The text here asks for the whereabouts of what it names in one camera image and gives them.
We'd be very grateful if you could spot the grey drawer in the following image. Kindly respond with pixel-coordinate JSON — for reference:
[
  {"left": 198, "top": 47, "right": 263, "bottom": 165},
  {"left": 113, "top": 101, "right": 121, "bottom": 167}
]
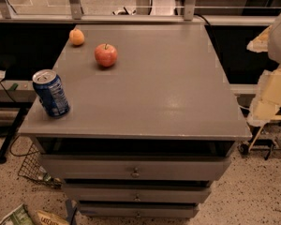
[
  {"left": 39, "top": 155, "right": 230, "bottom": 181},
  {"left": 62, "top": 184, "right": 211, "bottom": 203},
  {"left": 79, "top": 202, "right": 199, "bottom": 218}
]

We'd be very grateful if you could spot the yellow chip bag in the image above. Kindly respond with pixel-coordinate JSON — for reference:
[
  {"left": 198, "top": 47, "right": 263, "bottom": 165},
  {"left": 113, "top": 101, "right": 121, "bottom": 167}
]
[{"left": 37, "top": 210, "right": 69, "bottom": 225}]

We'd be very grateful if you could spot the blue pepsi can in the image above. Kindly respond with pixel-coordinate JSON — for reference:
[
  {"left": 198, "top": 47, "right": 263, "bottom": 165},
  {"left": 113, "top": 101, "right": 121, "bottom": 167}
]
[{"left": 33, "top": 69, "right": 69, "bottom": 117}]

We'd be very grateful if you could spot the grey drawer cabinet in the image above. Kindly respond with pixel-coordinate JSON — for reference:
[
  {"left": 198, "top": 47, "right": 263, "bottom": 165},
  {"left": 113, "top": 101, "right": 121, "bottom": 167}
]
[{"left": 18, "top": 23, "right": 253, "bottom": 219}]

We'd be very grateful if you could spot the black wire basket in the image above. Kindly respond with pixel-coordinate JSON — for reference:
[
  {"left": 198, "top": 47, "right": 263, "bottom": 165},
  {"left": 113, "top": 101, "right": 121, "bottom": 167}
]
[{"left": 18, "top": 144, "right": 62, "bottom": 188}]

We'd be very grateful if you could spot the black cable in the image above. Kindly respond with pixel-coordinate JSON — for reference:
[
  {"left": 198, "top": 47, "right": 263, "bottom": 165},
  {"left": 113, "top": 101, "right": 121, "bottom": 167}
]
[{"left": 195, "top": 13, "right": 224, "bottom": 61}]

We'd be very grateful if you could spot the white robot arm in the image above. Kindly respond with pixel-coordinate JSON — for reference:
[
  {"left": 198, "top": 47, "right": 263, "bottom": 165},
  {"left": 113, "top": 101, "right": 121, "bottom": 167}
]
[{"left": 246, "top": 13, "right": 281, "bottom": 127}]

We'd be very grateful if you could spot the black table leg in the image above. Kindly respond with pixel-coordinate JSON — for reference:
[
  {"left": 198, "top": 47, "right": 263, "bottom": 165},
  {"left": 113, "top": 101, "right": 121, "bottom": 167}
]
[{"left": 0, "top": 108, "right": 26, "bottom": 164}]

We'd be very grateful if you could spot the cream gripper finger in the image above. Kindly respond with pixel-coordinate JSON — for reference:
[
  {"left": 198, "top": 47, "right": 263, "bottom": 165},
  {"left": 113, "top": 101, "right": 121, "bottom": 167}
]
[{"left": 246, "top": 25, "right": 281, "bottom": 126}]

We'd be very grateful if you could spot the green snack bag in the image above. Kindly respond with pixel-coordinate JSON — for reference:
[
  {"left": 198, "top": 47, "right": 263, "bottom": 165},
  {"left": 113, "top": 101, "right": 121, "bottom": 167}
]
[{"left": 0, "top": 204, "right": 35, "bottom": 225}]

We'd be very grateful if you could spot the metal railing frame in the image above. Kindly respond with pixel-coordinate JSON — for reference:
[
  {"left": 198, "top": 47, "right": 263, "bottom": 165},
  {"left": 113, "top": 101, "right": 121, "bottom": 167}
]
[{"left": 0, "top": 0, "right": 279, "bottom": 26}]

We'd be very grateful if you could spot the orange fruit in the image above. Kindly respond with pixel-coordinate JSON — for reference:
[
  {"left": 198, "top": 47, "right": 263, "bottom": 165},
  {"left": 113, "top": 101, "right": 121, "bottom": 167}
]
[{"left": 69, "top": 29, "right": 84, "bottom": 46}]

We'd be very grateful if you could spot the top grey drawer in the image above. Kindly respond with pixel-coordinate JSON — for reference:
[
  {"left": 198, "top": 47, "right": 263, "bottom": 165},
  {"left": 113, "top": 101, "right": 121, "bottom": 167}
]
[{"left": 39, "top": 155, "right": 230, "bottom": 181}]

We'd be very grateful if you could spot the middle grey drawer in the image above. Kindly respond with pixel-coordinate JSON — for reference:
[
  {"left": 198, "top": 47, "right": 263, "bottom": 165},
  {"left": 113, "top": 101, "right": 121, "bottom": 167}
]
[{"left": 62, "top": 184, "right": 211, "bottom": 203}]

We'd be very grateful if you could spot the bottom grey drawer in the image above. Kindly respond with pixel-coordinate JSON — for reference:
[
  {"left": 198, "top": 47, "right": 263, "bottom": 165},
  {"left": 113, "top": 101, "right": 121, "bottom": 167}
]
[{"left": 79, "top": 202, "right": 199, "bottom": 218}]

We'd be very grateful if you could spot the red apple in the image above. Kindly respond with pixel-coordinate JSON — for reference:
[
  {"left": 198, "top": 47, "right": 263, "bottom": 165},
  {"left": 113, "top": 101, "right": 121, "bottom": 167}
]
[{"left": 95, "top": 43, "right": 118, "bottom": 68}]

